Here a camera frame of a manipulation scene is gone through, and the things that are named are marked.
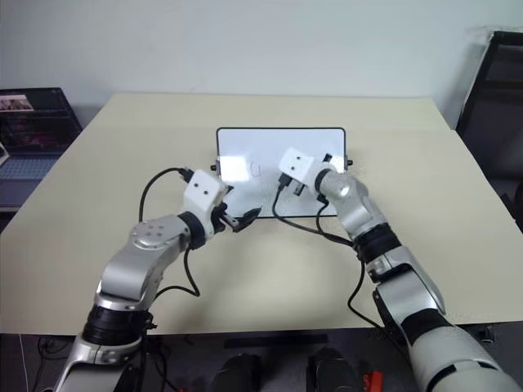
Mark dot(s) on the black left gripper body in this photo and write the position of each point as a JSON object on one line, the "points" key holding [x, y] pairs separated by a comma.
{"points": [[217, 216]]}

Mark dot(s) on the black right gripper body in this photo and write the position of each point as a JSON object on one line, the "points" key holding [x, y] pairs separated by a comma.
{"points": [[298, 190]]}

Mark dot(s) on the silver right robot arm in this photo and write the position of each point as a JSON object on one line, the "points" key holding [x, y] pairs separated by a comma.
{"points": [[408, 286]]}

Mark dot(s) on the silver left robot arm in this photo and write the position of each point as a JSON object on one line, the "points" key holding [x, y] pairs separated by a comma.
{"points": [[135, 265]]}

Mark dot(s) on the small black-framed whiteboard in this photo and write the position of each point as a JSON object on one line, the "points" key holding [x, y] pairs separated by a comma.
{"points": [[261, 192]]}

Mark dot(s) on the dark rounded shape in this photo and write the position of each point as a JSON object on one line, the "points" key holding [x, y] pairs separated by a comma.
{"points": [[235, 373], [332, 369]]}

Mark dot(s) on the black office chair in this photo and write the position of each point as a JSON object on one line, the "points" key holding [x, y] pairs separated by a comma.
{"points": [[490, 122]]}

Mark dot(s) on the open laptop computer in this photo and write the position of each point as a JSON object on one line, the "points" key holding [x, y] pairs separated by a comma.
{"points": [[32, 130]]}

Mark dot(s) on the small red object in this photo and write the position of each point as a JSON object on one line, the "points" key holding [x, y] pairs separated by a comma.
{"points": [[373, 379]]}

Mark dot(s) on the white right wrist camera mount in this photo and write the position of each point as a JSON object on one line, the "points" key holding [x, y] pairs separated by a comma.
{"points": [[297, 164]]}

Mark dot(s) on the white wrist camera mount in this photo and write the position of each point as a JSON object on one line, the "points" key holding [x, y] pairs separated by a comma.
{"points": [[203, 192], [297, 164]]}

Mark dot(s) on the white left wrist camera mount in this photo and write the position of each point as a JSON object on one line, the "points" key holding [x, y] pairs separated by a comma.
{"points": [[203, 192]]}

